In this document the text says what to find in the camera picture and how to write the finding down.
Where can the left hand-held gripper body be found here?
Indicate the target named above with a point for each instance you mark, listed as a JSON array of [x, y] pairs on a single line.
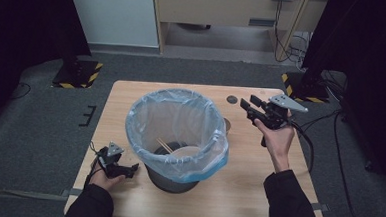
[[110, 158]]

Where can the black stand with striped base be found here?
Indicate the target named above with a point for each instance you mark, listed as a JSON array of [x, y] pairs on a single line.
[[77, 74], [310, 91]]

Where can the person's right hand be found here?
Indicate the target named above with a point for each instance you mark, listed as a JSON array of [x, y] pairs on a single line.
[[277, 143]]

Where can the blue plastic bin liner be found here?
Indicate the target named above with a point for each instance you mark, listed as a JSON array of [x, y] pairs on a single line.
[[146, 132]]

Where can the person's left hand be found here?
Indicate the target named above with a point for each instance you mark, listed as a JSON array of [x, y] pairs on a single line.
[[105, 181]]

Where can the dark grey trash bin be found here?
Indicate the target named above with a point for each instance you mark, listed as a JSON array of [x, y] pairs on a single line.
[[172, 184]]

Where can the black curtain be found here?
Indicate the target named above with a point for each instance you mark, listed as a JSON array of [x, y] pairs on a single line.
[[367, 64], [25, 29]]

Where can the dark round table grommet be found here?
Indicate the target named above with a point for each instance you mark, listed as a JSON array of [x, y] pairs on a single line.
[[232, 99]]

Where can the beige wooden desk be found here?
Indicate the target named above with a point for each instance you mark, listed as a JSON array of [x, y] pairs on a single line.
[[219, 9]]

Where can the brown round table grommet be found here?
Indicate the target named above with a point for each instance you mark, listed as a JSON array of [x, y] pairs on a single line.
[[227, 124]]

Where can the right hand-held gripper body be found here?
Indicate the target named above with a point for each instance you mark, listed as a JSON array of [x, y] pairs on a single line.
[[275, 114]]

